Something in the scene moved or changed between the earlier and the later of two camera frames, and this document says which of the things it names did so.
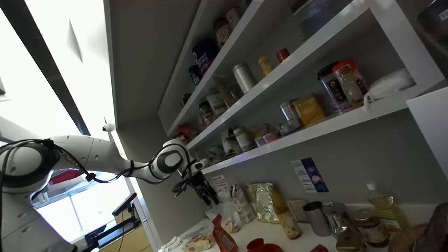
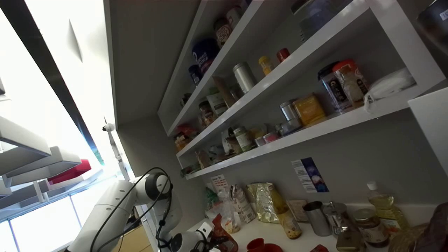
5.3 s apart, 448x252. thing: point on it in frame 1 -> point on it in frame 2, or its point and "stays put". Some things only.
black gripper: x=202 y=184 -> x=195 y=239
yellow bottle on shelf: x=265 y=63 stays put
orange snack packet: x=225 y=239 stays put
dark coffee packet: x=334 y=85 stays put
